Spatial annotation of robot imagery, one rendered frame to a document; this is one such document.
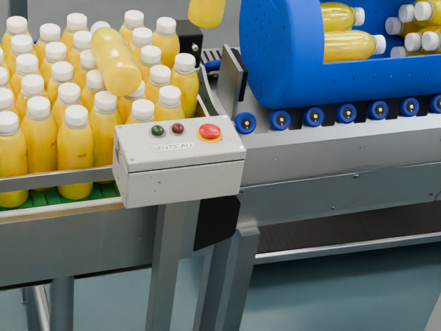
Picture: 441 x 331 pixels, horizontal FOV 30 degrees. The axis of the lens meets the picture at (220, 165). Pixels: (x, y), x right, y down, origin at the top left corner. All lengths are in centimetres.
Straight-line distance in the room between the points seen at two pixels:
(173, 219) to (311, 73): 38
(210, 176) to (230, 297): 71
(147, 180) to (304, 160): 50
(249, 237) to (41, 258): 54
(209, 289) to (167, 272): 67
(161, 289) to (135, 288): 99
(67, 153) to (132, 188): 17
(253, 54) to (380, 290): 123
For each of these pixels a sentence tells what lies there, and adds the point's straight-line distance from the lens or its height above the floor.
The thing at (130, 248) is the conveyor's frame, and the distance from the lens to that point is 160.
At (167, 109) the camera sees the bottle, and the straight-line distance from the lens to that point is 149.
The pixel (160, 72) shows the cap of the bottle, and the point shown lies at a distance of 154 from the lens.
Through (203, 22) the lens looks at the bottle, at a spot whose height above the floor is 117.
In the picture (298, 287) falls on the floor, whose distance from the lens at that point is 266.
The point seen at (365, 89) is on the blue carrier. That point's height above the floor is 104.
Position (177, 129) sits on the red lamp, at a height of 111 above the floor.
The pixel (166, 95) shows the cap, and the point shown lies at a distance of 148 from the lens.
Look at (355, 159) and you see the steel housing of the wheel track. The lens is 179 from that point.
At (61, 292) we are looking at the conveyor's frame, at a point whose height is 68.
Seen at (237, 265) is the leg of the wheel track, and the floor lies 53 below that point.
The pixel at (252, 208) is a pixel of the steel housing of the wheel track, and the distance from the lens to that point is 182.
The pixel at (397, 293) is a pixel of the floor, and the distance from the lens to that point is 275.
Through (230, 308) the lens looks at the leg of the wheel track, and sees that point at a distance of 206.
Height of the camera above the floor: 193
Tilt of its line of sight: 40 degrees down
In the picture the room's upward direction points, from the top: 9 degrees clockwise
